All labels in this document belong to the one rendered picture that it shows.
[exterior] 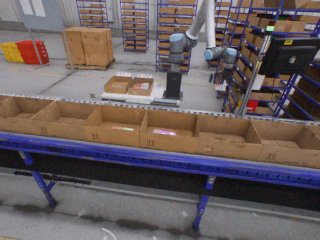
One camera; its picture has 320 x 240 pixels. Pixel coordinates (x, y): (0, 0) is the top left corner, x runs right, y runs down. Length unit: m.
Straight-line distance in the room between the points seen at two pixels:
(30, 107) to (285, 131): 2.12
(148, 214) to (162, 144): 0.97
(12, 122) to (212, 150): 1.43
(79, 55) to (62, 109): 4.35
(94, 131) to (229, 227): 1.53
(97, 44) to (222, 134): 4.72
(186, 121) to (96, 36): 4.53
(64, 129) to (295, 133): 1.71
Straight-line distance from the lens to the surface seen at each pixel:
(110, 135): 1.24
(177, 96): 2.21
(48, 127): 1.46
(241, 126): 1.49
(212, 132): 1.47
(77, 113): 1.65
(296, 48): 1.90
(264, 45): 1.89
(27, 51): 6.94
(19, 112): 2.01
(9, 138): 1.65
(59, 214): 2.16
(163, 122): 1.42
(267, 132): 1.58
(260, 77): 2.02
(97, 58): 5.70
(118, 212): 2.00
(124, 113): 1.45
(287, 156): 1.37
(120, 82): 2.68
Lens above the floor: 1.75
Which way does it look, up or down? 34 degrees down
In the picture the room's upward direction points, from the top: 2 degrees clockwise
